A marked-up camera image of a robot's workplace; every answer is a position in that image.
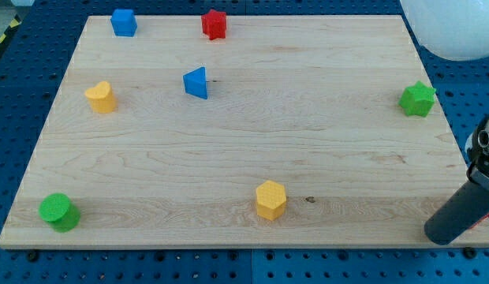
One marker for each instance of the green star block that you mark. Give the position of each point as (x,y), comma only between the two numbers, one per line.
(417,99)

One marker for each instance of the red star block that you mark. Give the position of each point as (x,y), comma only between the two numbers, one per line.
(214,24)

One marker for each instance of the yellow hexagon block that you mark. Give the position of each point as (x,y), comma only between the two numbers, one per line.
(270,200)

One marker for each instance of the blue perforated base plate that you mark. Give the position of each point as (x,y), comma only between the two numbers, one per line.
(37,40)

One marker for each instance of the green cylinder block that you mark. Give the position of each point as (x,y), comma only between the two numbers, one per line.
(58,211)

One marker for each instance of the blue cube block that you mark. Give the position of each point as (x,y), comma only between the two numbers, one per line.
(124,22)

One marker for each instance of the light wooden board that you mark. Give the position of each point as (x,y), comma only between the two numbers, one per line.
(310,102)

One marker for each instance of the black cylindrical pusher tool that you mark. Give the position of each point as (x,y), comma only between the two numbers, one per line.
(470,203)

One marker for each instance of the yellow heart block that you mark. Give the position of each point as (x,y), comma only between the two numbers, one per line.
(101,98)

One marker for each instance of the blue triangle block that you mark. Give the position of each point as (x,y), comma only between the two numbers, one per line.
(195,83)

